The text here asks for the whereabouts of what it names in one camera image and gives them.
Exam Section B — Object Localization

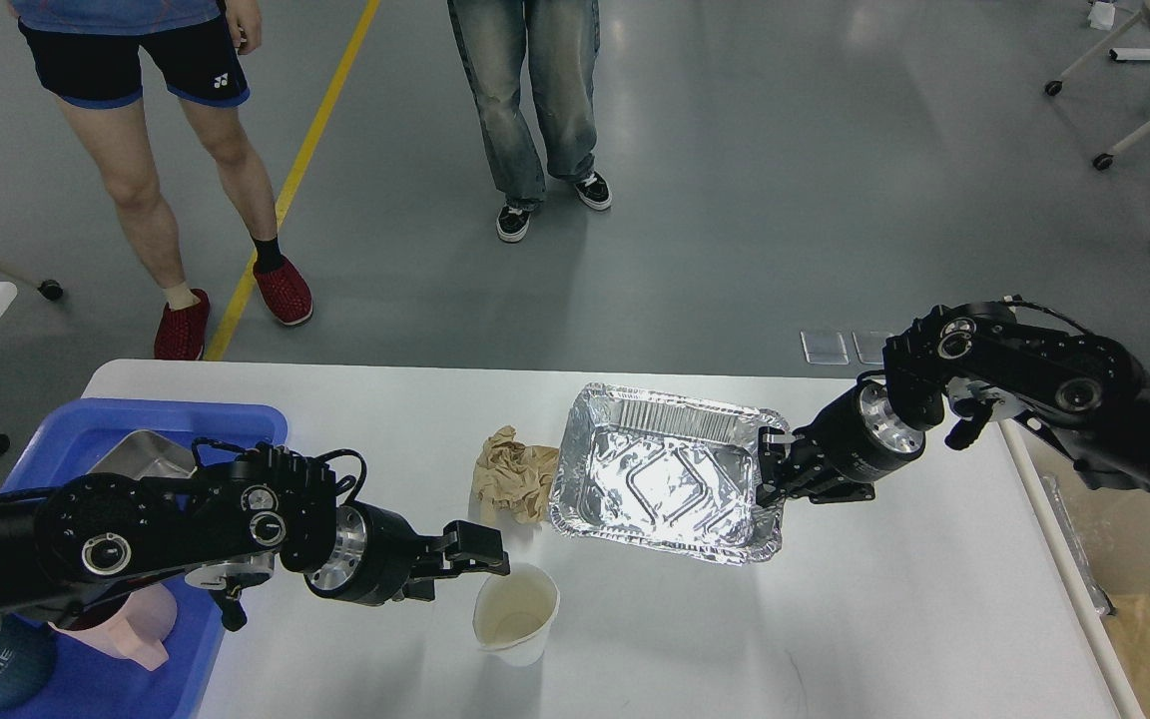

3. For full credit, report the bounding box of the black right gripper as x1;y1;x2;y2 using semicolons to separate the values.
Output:
756;381;925;508

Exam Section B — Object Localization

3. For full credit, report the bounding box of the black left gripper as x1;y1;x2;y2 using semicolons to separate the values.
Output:
305;502;511;606

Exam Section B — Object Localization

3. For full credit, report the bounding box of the white paper cup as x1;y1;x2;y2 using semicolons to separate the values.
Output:
473;563;561;666

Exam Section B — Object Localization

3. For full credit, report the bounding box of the aluminium foil tray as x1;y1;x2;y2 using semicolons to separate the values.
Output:
549;382;787;565

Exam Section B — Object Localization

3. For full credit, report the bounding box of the pink mug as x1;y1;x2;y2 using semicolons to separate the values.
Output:
47;584;178;672

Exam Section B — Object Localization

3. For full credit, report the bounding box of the square stainless steel tray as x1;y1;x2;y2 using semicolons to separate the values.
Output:
89;429;197;479

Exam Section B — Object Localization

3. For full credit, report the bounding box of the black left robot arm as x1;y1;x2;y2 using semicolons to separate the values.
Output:
0;442;509;632

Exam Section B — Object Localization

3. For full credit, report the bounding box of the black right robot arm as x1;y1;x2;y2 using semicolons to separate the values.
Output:
756;296;1150;508

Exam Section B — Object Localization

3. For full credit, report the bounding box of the clear floor plate left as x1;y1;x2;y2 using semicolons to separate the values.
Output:
800;331;850;365

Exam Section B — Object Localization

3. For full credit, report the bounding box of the clear floor plate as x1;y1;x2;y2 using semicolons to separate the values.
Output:
800;331;850;365
851;331;894;365

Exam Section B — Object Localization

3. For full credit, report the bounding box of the clear floor plate right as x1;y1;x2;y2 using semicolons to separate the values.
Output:
851;331;894;365

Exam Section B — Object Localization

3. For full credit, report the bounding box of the foil tray in bin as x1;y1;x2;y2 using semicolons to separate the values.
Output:
1038;473;1117;617

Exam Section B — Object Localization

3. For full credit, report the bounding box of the blue plastic bin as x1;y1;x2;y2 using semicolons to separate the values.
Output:
0;397;288;718

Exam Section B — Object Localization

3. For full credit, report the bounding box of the beige plastic bin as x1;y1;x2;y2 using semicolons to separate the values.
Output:
1001;420;1150;718

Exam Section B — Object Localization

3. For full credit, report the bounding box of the white chair base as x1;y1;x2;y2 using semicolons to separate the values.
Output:
1044;0;1150;247

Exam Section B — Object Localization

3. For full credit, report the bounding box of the person in light jeans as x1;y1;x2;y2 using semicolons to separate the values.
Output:
447;1;613;243

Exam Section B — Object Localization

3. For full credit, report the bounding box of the person in black shorts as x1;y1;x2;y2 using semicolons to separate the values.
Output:
6;0;314;361

